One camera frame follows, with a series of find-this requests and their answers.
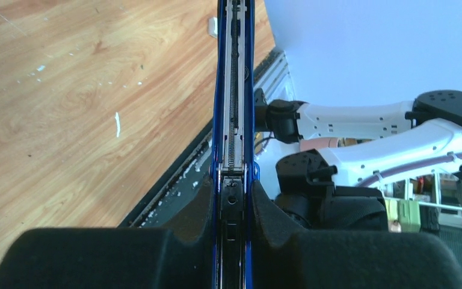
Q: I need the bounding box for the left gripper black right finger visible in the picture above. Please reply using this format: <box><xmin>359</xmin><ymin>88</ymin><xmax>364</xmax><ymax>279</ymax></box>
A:
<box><xmin>251</xmin><ymin>181</ymin><xmax>462</xmax><ymax>288</ymax></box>

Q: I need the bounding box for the green box in background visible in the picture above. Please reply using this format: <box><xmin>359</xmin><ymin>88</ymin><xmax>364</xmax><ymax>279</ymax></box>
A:
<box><xmin>385</xmin><ymin>199</ymin><xmax>421</xmax><ymax>232</ymax></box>

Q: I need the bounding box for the small white staple strip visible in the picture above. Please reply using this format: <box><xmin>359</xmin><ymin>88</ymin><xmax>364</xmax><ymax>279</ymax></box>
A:
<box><xmin>114</xmin><ymin>112</ymin><xmax>121</xmax><ymax>138</ymax></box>

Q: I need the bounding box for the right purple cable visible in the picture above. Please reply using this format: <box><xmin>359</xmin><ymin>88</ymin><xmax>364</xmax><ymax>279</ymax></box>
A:
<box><xmin>356</xmin><ymin>92</ymin><xmax>462</xmax><ymax>188</ymax></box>

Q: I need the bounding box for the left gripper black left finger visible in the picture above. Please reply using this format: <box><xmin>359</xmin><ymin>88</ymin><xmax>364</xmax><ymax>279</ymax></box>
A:
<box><xmin>0</xmin><ymin>178</ymin><xmax>214</xmax><ymax>288</ymax></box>

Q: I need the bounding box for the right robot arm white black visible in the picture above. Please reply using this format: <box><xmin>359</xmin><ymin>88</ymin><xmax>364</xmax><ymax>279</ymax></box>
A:
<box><xmin>256</xmin><ymin>90</ymin><xmax>462</xmax><ymax>230</ymax></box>

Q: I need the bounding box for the small white label card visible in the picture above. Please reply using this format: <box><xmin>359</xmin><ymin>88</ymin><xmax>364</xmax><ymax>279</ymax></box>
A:
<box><xmin>208</xmin><ymin>17</ymin><xmax>218</xmax><ymax>39</ymax></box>

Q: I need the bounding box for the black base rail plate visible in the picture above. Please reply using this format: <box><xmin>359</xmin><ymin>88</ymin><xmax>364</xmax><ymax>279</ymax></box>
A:
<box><xmin>119</xmin><ymin>122</ymin><xmax>212</xmax><ymax>228</ymax></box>

